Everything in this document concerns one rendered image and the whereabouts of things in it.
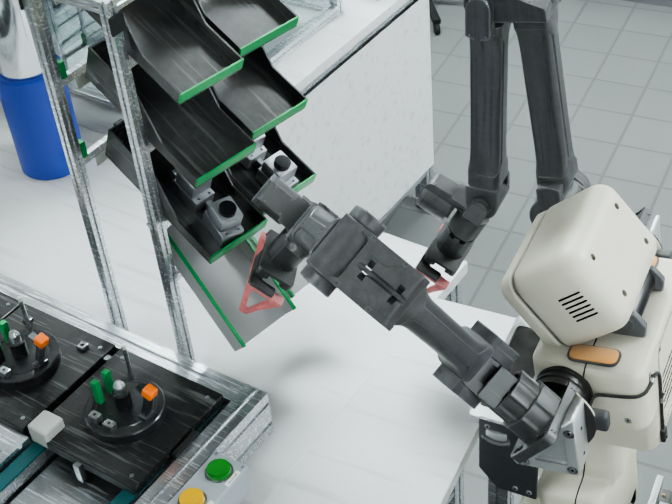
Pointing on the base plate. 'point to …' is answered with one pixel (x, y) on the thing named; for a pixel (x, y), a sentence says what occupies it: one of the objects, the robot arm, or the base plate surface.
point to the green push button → (218, 469)
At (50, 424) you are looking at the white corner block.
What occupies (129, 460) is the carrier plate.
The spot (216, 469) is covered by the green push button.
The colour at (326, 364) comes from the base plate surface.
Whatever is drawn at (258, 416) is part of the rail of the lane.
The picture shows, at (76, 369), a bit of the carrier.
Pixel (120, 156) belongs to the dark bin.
